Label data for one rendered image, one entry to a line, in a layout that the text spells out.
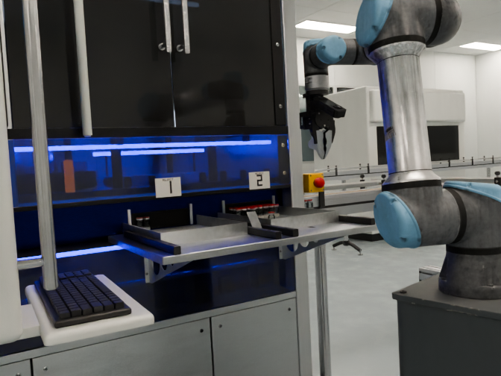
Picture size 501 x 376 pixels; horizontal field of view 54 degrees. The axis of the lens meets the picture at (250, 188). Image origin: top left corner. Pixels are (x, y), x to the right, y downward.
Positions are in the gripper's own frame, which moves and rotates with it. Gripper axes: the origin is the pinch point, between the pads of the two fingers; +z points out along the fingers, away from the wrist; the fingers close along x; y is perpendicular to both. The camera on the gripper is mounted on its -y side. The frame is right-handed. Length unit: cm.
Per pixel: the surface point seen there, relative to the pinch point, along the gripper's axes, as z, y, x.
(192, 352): 62, 28, 36
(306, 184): 10.5, 28.5, -14.4
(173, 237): 20, 2, 51
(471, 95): -107, 488, -781
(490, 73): -145, 457, -796
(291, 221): 19.5, 1.4, 12.8
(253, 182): 8.0, 27.4, 9.7
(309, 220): 19.8, 1.5, 5.7
